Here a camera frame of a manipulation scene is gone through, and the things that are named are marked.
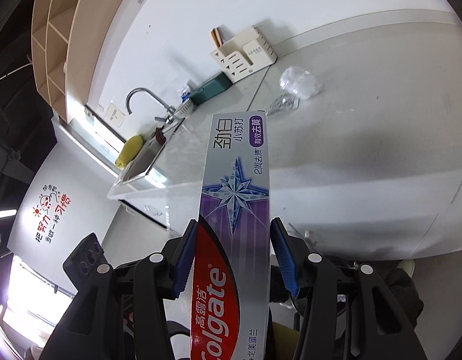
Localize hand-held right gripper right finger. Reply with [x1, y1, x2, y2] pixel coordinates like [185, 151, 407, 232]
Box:
[270, 217, 428, 360]

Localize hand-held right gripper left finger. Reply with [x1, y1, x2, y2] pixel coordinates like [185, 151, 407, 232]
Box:
[38, 219, 200, 360]

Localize toothpaste box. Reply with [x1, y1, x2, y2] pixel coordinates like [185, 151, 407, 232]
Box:
[189, 112, 272, 360]

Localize bright window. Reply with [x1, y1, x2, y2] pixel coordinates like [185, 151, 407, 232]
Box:
[0, 255, 78, 331]

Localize white kitchen cabinet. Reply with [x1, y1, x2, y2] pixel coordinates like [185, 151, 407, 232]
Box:
[111, 169, 462, 261]

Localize steel kitchen sink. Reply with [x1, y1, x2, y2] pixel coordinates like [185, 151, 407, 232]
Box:
[120, 118, 187, 184]

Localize yellow sponge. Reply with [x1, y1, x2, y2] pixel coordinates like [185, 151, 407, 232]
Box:
[115, 135, 145, 169]

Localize person's right leg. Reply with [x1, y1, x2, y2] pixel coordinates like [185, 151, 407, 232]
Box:
[384, 266, 426, 331]

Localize brown brush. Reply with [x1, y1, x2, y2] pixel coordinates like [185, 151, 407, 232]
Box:
[148, 127, 167, 146]

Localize chrome kitchen faucet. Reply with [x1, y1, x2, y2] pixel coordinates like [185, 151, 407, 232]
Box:
[125, 87, 179, 124]

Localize green plastic box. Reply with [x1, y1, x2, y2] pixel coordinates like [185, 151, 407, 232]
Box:
[189, 72, 232, 106]

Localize crumpled clear plastic bag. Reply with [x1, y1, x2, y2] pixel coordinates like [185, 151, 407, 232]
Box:
[280, 65, 323, 100]

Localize beige utensil holder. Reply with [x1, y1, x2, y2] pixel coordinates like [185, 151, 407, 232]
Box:
[209, 24, 277, 84]

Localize wall poster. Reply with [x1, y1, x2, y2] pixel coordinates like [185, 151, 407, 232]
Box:
[31, 185, 72, 246]

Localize window with metal frame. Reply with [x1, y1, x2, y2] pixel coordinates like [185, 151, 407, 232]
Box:
[57, 105, 127, 181]

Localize wooden utensil handles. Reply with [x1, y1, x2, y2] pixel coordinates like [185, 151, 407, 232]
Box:
[210, 26, 227, 49]

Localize wooden wall shelf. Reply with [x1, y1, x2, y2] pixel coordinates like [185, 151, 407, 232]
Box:
[31, 0, 142, 124]

